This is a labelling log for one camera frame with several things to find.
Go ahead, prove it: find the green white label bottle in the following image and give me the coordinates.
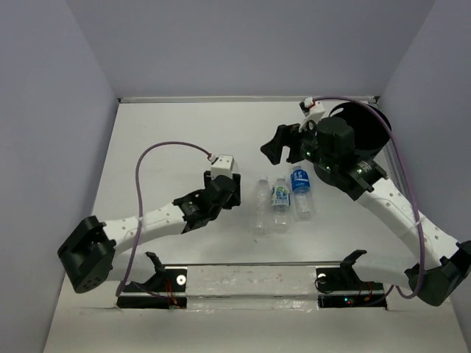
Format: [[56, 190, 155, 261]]
[[271, 176, 291, 233]]

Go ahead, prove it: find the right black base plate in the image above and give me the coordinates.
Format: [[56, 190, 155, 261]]
[[314, 267, 387, 309]]

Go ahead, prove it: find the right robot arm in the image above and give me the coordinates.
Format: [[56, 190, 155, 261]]
[[261, 117, 470, 307]]

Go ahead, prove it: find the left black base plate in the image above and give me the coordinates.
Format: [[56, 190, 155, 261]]
[[116, 266, 188, 310]]

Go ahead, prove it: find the black cylindrical bin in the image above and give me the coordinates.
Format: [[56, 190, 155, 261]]
[[313, 101, 392, 188]]

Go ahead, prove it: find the clear unlabeled bottle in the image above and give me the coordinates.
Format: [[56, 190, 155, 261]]
[[252, 176, 271, 235]]

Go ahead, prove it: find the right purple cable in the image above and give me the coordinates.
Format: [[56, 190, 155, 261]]
[[311, 96, 428, 306]]

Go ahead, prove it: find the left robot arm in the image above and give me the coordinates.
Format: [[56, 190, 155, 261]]
[[57, 171, 241, 293]]

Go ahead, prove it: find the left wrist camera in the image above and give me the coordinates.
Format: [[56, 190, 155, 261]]
[[210, 154, 235, 179]]

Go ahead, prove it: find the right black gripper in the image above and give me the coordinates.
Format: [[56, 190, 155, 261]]
[[260, 117, 336, 172]]

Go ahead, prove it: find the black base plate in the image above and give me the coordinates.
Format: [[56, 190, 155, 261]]
[[314, 267, 387, 309], [116, 266, 188, 310]]

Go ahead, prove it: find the blue label bottle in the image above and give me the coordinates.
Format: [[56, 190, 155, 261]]
[[290, 164, 314, 221]]

